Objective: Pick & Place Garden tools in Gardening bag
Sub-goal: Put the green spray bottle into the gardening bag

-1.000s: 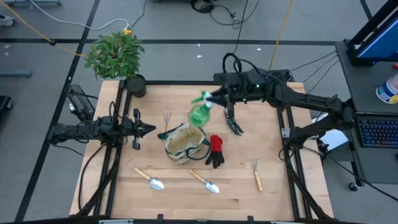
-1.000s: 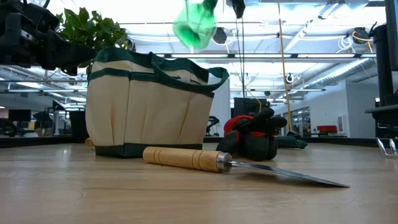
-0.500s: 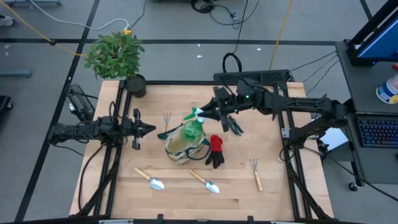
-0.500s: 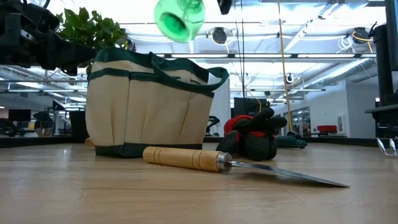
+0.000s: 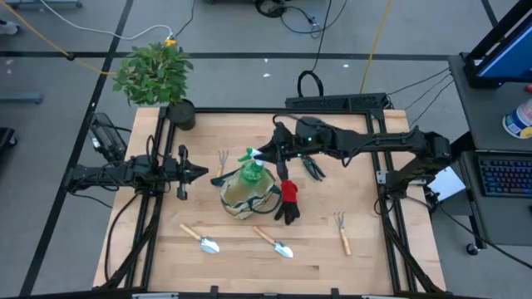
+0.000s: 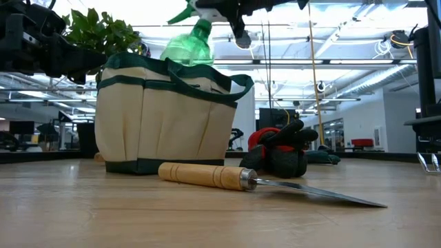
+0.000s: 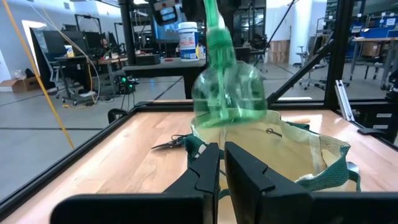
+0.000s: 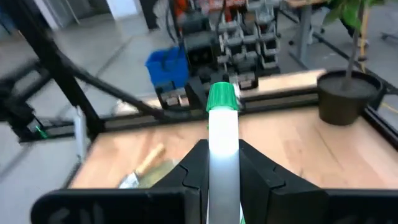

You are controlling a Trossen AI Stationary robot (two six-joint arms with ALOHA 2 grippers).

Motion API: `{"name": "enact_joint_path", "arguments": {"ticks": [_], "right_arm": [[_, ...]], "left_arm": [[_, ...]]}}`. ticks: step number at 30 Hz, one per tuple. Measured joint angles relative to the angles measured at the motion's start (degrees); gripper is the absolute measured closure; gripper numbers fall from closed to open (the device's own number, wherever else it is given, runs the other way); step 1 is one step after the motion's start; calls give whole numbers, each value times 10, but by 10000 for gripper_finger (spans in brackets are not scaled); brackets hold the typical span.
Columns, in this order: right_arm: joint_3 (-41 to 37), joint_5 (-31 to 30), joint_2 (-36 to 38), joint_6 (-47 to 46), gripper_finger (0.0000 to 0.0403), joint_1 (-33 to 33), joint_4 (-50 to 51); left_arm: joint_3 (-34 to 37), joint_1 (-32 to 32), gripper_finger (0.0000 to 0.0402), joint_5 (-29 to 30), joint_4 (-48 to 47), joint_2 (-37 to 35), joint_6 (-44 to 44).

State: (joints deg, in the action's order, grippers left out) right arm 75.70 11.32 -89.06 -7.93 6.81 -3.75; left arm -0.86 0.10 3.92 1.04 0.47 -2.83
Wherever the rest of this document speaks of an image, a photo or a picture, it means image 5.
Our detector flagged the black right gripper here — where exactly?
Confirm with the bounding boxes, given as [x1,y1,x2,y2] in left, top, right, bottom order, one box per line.
[254,120,311,182]

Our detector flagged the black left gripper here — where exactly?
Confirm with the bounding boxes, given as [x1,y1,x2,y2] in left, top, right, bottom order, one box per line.
[164,144,209,201]

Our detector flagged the green spray bottle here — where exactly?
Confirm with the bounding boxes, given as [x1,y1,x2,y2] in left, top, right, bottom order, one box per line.
[238,147,267,184]

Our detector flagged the green pruning shears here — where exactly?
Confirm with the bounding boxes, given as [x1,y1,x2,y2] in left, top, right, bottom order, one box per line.
[302,155,328,183]

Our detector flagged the red black gardening glove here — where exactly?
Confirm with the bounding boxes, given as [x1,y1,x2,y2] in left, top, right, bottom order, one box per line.
[273,179,301,226]

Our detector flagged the beige green canvas gardening bag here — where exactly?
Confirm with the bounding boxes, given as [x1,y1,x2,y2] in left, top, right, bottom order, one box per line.
[209,164,284,221]

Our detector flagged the wooden handle metal trowel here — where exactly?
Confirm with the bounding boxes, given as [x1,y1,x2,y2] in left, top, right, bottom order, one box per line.
[179,223,220,255]
[252,225,294,259]

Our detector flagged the black power strip box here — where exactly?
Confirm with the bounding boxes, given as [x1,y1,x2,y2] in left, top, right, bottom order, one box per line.
[285,93,390,111]

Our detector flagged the black power supply box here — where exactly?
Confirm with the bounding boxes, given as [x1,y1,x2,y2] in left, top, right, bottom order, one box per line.
[87,112,128,163]

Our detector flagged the green potted plant black pot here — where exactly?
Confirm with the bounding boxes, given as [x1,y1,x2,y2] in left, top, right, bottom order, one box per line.
[111,41,196,132]

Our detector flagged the white paper sheet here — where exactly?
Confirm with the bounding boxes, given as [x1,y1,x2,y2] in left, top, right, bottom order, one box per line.
[427,165,467,203]

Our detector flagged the gray side table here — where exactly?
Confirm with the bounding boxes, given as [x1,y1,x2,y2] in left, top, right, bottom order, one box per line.
[447,53,532,153]

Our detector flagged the black laptop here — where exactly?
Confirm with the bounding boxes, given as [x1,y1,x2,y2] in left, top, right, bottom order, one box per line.
[460,149,532,246]

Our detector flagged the white blue wipes tub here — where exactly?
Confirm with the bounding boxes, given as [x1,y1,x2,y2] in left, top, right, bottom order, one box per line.
[501,98,532,140]

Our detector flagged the black computer monitor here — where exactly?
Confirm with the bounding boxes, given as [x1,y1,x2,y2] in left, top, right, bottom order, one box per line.
[463,0,532,89]

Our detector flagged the black metal table frame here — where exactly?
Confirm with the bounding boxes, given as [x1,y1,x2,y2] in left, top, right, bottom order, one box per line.
[93,106,448,299]

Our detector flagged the black looped cable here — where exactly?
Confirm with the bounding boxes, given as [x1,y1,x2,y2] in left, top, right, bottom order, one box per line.
[297,0,333,99]

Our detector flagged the black coiled cable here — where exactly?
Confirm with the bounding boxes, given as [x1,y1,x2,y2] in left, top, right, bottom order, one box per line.
[254,0,323,39]

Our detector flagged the yellow hanging cable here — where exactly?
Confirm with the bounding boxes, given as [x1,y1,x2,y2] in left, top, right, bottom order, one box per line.
[359,0,394,95]

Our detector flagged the white floor cable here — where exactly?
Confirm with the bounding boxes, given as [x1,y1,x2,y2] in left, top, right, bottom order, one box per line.
[39,0,174,42]

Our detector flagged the yellow floor cable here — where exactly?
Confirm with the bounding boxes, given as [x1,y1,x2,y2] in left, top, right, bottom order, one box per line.
[0,0,117,76]

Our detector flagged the black side table cable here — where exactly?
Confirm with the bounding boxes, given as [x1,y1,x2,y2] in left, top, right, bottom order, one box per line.
[431,199,532,271]

